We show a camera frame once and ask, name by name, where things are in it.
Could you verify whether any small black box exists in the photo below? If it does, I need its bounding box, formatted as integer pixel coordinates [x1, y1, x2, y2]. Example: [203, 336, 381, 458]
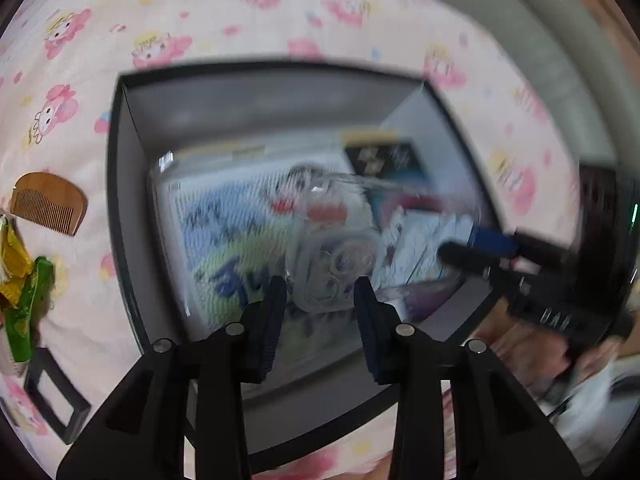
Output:
[24, 347, 93, 445]

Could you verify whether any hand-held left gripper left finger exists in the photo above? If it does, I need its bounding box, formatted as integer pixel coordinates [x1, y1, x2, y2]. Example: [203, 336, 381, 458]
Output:
[56, 275, 288, 480]

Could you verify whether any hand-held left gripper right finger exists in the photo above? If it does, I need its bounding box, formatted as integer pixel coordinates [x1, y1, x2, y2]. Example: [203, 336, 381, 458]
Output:
[352, 276, 583, 480]

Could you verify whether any clear pack with blue drawing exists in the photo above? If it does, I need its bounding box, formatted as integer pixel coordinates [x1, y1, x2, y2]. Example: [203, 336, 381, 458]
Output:
[375, 210, 477, 286]

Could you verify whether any person's right hand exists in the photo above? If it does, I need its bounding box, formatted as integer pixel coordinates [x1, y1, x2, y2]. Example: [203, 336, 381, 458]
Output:
[477, 310, 601, 398]

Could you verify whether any cartoon print craft pack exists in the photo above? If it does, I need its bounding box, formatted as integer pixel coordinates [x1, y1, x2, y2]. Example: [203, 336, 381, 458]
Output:
[152, 155, 401, 361]

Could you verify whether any yellow packet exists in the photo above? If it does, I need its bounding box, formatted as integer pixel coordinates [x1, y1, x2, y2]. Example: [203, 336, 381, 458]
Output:
[0, 215, 32, 311]

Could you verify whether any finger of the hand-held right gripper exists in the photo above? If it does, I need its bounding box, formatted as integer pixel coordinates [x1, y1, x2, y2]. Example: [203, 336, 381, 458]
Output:
[437, 241, 542, 282]
[470, 226, 582, 267]

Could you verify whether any wooden comb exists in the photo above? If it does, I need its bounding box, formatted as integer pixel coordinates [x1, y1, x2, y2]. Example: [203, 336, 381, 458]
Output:
[10, 172, 89, 237]

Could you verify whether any large black container box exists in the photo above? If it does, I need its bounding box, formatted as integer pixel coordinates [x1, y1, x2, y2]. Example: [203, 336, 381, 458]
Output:
[106, 62, 506, 476]

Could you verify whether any clear plastic bag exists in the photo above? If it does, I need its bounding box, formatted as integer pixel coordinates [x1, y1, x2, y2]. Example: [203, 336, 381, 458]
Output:
[285, 162, 386, 313]

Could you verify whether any person's right forearm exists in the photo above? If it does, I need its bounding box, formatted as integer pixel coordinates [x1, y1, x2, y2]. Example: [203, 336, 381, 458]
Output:
[542, 355, 640, 478]

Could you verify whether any green packet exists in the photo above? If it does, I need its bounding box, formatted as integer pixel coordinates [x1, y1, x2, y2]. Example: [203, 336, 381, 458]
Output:
[5, 256, 55, 364]

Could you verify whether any pink printed blanket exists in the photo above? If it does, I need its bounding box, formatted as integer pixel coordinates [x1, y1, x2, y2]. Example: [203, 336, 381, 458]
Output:
[0, 0, 593, 480]

